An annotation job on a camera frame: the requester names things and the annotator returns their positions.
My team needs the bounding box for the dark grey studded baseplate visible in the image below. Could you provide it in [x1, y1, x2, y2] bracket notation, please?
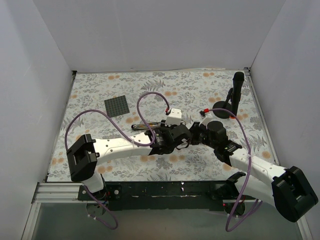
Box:
[104, 95, 130, 118]

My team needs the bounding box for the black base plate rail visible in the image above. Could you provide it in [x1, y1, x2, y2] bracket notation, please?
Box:
[93, 180, 240, 211]

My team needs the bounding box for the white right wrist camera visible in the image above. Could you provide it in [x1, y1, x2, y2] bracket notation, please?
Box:
[199, 108, 213, 127]

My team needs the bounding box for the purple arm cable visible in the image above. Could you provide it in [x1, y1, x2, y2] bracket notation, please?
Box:
[204, 107, 263, 232]
[64, 91, 172, 230]

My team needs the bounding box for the black microphone on stand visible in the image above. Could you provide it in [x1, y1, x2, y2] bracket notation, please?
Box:
[212, 71, 245, 119]

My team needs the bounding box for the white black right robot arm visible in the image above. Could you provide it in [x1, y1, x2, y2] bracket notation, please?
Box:
[190, 121, 319, 223]

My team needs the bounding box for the floral patterned table mat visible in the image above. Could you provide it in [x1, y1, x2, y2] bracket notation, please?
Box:
[46, 71, 280, 182]

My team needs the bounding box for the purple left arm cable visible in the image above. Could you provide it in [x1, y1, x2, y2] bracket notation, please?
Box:
[64, 91, 172, 230]

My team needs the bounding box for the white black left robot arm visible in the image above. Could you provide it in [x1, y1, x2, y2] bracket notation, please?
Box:
[66, 124, 192, 200]

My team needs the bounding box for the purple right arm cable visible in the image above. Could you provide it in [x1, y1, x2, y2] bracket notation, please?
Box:
[204, 107, 263, 232]

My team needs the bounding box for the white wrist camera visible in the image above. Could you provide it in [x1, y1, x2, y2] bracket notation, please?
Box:
[164, 108, 182, 127]
[199, 108, 213, 127]

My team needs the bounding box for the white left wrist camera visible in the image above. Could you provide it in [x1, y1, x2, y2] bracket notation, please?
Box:
[164, 108, 182, 127]

